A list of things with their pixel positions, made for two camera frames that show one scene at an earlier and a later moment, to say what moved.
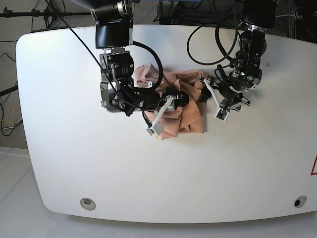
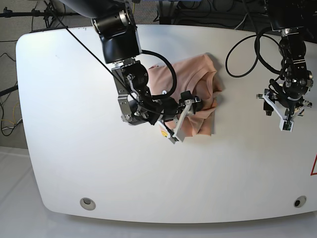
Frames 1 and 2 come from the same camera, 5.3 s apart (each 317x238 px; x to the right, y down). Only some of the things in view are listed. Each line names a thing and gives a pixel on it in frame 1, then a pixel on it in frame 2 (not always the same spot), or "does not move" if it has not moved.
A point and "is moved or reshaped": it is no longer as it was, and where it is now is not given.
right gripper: (231, 87) → (290, 89)
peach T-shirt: (189, 118) is moved or reshaped
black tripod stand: (49, 13) does not move
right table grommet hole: (300, 201) does not move
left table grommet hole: (87, 204) does not move
